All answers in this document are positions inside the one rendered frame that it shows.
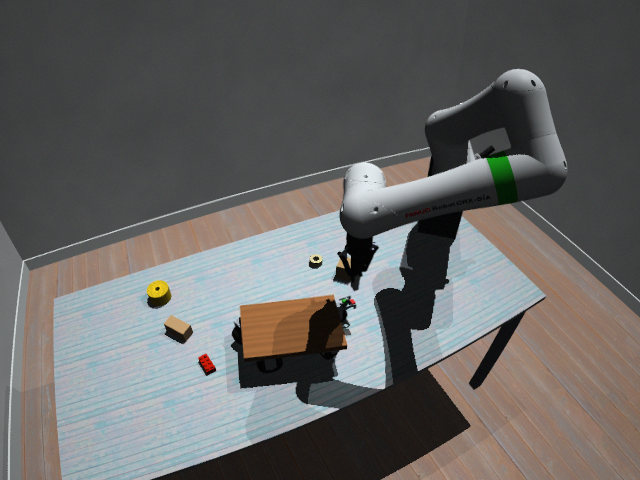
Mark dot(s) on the tan cardboard box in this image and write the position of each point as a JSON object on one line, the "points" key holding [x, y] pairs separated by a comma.
{"points": [[340, 270]]}

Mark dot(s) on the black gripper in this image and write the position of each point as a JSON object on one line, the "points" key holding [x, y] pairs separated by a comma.
{"points": [[357, 266]]}

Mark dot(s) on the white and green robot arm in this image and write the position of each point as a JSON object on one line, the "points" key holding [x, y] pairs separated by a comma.
{"points": [[529, 169]]}

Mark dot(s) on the yellow short cylinder with center hole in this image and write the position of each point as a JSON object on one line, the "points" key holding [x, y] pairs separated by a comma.
{"points": [[159, 293]]}

